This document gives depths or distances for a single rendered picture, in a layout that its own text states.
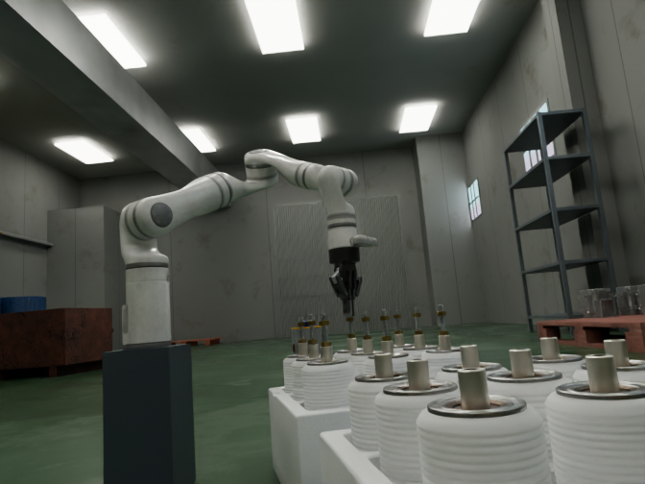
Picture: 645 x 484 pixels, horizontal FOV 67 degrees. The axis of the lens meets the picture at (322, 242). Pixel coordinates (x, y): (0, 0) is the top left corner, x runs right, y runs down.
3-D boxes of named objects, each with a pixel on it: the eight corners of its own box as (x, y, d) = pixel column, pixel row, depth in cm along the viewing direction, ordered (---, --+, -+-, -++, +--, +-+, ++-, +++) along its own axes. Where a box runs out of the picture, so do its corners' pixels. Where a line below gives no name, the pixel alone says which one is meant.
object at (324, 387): (353, 477, 81) (344, 365, 84) (299, 475, 84) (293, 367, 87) (369, 460, 90) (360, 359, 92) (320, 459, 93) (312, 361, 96)
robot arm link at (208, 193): (222, 169, 125) (198, 178, 130) (136, 201, 103) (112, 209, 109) (235, 203, 126) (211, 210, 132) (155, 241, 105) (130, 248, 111)
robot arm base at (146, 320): (118, 350, 103) (117, 269, 105) (137, 348, 112) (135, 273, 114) (161, 347, 102) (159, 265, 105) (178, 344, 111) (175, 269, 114)
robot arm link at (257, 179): (260, 182, 151) (203, 207, 132) (256, 152, 148) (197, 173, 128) (285, 184, 147) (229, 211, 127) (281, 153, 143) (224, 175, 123)
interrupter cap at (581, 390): (599, 407, 37) (597, 398, 37) (537, 394, 44) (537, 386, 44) (683, 397, 38) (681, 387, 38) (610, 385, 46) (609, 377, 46)
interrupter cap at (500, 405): (453, 426, 34) (451, 416, 35) (414, 409, 42) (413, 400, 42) (548, 414, 36) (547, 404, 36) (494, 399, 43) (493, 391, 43)
